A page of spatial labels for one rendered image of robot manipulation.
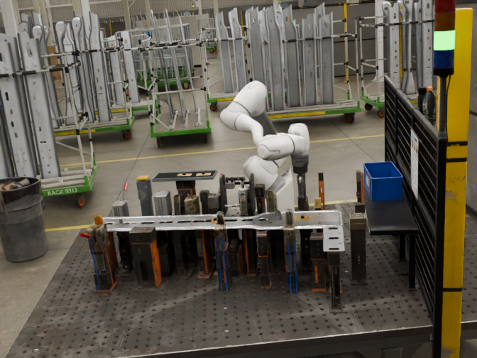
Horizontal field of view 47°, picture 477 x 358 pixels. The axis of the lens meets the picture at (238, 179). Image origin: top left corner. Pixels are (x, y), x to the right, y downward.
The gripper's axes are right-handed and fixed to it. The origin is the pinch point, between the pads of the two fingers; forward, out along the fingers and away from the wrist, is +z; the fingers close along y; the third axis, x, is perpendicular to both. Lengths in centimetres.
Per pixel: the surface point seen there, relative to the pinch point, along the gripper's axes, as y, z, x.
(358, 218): 17.0, 2.7, 27.7
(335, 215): -2.4, 8.7, 16.9
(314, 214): -4.3, 8.8, 6.2
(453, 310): 54, 30, 65
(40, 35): -657, -76, -467
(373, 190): -13.9, -0.3, 37.1
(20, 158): -322, 55, -348
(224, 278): 22, 32, -40
